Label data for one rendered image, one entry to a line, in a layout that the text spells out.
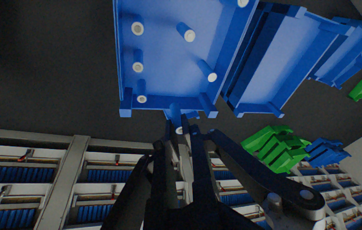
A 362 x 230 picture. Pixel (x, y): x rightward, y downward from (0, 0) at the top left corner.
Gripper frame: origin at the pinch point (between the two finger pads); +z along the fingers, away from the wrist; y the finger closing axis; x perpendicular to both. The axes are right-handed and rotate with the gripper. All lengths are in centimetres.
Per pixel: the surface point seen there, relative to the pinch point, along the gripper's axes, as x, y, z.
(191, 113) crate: -23, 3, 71
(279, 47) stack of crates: 2.3, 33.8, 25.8
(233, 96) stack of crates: -7.5, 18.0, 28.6
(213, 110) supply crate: -3.0, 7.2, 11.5
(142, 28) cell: 14.4, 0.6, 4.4
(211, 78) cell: 4.0, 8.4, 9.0
